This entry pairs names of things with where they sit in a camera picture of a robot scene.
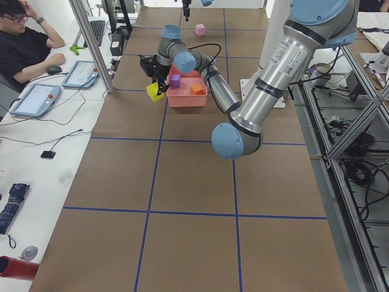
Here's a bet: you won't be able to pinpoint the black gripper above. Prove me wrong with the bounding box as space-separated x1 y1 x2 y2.
152 62 170 95
182 0 190 22

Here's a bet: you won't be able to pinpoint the yellow foam block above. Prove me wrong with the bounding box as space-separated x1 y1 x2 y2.
146 82 165 102

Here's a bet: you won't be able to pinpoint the purple foam block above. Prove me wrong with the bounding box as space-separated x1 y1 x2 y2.
169 74 181 89

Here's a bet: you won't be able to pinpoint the pink foam block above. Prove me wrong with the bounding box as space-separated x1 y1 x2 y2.
195 24 206 36

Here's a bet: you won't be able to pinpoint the orange foam block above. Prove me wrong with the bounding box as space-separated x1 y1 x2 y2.
190 83 204 95

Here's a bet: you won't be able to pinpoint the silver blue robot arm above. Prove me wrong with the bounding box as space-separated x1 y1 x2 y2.
141 0 359 159

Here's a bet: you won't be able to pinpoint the pink plastic bin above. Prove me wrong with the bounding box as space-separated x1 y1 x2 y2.
166 64 208 108

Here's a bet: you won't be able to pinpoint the blue tape grid lines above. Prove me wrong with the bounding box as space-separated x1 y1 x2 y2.
62 7 328 292

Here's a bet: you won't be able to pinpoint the far teach pendant tablet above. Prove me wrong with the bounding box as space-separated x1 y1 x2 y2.
62 60 99 89

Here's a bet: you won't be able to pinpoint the teach pendant tablet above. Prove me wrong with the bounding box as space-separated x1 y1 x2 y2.
10 83 61 117
62 60 99 89

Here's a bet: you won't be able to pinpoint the black keyboard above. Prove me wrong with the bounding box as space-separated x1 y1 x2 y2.
89 20 106 46

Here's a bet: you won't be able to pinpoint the green plastic clamp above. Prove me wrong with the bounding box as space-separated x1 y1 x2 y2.
69 43 84 56

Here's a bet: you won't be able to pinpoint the black computer mouse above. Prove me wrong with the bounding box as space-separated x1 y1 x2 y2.
46 66 62 75

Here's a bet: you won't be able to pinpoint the brown paper table cover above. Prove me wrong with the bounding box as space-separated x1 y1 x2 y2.
29 7 350 292

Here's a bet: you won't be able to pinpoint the near teach pendant tablet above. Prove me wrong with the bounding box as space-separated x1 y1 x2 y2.
10 83 61 117

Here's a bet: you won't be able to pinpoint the small black box device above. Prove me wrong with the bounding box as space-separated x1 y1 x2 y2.
40 150 56 159

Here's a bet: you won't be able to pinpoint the seated person in black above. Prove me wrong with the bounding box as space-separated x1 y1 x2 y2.
1 1 66 92

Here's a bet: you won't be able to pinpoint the folded blue umbrella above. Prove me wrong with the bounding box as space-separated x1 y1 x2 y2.
1 183 30 249

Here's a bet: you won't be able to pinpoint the red cylinder bottle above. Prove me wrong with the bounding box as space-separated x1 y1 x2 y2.
1 255 40 280

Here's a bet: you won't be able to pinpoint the aluminium frame post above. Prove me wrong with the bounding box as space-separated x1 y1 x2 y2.
69 0 114 93

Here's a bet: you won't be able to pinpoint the aluminium truss frame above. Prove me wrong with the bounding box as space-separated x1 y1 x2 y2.
294 40 388 291

